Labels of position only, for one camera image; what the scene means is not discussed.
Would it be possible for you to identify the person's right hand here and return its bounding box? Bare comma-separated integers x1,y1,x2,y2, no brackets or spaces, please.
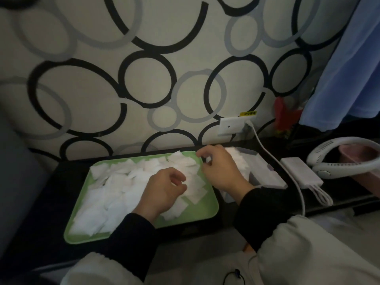
196,144,255,205

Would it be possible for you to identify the person's left hand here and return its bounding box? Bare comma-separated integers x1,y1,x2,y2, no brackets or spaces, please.
133,167,188,224

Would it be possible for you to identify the clear plastic box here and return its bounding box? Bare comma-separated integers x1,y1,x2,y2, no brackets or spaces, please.
218,146,262,204

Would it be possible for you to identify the green plastic tray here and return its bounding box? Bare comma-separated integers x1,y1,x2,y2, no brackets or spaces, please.
64,150,220,245

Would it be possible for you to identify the pile of white cotton pads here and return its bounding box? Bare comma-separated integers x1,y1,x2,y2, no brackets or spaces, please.
70,150,208,236

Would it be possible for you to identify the person's left forearm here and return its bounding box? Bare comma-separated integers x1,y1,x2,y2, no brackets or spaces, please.
61,213,160,285

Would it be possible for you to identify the person's right forearm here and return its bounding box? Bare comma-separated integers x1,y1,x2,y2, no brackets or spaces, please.
234,186,380,285

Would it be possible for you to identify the white power bank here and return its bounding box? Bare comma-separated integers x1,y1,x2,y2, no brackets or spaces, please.
280,157,324,190

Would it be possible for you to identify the red decoration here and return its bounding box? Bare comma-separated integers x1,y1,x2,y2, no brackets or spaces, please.
273,97,303,137

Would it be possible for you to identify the white neck fan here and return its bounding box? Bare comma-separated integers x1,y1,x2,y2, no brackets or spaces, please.
306,137,380,179

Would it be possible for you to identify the pink plastic basin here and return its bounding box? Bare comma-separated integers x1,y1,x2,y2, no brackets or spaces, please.
338,144,380,196

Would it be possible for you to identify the grey upholstered sofa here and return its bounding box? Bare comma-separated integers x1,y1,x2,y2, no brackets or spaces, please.
0,115,49,258

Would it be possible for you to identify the blue curtain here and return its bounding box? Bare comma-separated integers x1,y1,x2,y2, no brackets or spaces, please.
299,0,380,131

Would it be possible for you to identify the white wall socket plate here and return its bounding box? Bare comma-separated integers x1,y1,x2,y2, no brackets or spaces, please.
218,117,253,137

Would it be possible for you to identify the white charger cable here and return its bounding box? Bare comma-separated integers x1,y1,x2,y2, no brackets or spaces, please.
245,120,306,217

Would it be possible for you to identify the white looped cable bundle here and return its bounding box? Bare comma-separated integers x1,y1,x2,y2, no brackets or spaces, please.
308,185,334,207

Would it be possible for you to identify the black hair tie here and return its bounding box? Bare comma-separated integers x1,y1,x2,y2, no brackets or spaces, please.
222,268,245,285

